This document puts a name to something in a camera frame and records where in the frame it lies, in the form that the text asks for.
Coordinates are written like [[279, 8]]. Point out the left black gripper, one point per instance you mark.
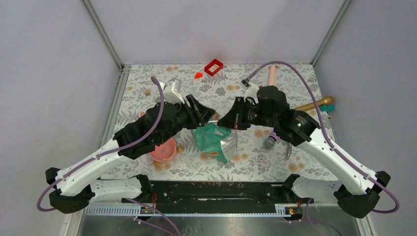
[[198, 114]]

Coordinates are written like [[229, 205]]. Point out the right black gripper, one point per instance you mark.
[[234, 118]]

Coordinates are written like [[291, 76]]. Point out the green silver pet food bag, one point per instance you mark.
[[218, 142]]

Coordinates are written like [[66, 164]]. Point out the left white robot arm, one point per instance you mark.
[[74, 188]]

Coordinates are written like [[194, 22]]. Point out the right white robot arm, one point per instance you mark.
[[358, 187]]

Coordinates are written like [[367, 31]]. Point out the pink pet bowl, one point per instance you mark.
[[165, 153]]

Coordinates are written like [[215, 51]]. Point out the orange red small block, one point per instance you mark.
[[198, 75]]

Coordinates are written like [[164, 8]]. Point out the purple glitter microphone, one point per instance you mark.
[[270, 141]]

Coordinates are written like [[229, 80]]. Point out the floral table mat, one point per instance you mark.
[[251, 163]]

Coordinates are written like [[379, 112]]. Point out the red small box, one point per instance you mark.
[[213, 67]]

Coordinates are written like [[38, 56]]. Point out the pink cylinder toy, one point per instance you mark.
[[271, 75]]

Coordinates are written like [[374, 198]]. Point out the metal scissors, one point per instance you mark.
[[288, 151]]

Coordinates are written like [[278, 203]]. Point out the teal small block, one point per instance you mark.
[[327, 108]]

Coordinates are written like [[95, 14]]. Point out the gold microphone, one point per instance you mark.
[[328, 100]]

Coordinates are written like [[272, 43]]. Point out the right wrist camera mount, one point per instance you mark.
[[251, 91]]

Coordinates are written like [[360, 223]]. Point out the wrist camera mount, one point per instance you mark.
[[171, 91], [251, 91]]

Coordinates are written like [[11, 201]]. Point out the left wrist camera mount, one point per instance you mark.
[[171, 91]]

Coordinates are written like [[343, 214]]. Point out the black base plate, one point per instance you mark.
[[213, 197]]

